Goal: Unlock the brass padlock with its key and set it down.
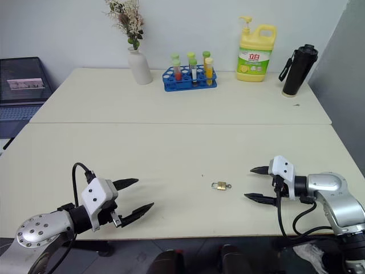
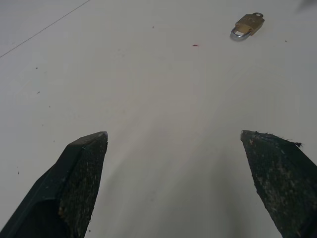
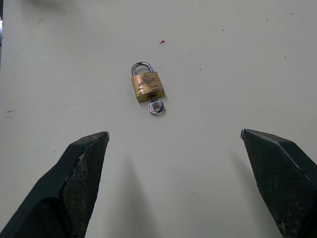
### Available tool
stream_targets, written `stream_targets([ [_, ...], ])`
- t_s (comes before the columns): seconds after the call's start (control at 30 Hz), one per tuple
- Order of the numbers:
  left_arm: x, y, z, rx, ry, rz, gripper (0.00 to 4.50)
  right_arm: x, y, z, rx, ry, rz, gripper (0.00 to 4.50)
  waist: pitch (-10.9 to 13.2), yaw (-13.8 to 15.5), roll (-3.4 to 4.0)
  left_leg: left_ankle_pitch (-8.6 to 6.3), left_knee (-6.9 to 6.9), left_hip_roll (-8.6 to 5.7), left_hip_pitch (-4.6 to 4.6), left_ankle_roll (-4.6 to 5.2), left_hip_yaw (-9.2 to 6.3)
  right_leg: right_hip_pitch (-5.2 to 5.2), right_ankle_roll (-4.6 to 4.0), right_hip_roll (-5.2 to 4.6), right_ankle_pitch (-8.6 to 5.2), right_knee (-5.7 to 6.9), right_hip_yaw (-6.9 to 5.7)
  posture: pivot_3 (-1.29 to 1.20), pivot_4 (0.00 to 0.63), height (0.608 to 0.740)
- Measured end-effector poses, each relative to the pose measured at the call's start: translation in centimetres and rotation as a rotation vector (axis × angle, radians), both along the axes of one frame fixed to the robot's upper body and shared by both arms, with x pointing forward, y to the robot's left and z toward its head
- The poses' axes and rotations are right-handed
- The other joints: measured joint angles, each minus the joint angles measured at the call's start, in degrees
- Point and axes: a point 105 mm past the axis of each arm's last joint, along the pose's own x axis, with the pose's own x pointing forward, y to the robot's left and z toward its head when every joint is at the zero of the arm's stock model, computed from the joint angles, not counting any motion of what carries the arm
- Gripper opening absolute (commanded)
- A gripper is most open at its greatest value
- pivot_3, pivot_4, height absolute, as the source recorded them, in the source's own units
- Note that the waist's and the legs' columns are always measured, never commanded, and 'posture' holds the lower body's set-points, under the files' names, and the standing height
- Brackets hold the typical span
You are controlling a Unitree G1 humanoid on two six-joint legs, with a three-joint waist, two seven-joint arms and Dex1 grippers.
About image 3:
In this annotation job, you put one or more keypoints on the brass padlock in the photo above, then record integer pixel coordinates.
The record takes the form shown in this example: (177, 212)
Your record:
(147, 85)

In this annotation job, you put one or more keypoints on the silver key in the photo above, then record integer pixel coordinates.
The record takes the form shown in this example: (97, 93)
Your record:
(155, 106)

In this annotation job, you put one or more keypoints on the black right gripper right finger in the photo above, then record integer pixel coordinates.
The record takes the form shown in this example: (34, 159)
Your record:
(284, 183)

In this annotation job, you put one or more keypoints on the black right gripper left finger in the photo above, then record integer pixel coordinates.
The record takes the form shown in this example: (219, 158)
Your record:
(62, 193)

